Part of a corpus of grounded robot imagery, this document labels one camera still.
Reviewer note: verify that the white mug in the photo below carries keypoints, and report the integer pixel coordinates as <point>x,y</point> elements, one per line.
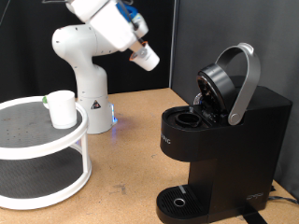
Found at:
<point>62,109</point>

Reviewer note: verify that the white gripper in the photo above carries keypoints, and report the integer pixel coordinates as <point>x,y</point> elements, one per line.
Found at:
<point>113,28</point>

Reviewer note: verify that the white two-tier turntable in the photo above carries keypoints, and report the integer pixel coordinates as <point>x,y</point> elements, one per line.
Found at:
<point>46,146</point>

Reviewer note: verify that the grey fabric partition panel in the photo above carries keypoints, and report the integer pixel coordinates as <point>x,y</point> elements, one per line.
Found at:
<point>218,25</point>

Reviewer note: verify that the black tape strip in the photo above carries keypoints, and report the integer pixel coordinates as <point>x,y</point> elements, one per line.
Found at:
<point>253,217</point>

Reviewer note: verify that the black backdrop curtain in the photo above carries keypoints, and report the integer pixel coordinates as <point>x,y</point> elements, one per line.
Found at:
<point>31,62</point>

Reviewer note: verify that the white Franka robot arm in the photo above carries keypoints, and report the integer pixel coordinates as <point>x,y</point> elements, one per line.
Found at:
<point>90,93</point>

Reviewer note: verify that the black Keurig coffee machine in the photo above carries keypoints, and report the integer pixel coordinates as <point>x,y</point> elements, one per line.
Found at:
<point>243,155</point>

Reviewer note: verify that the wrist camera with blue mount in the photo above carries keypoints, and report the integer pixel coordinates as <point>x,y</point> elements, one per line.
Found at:
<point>134,18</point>

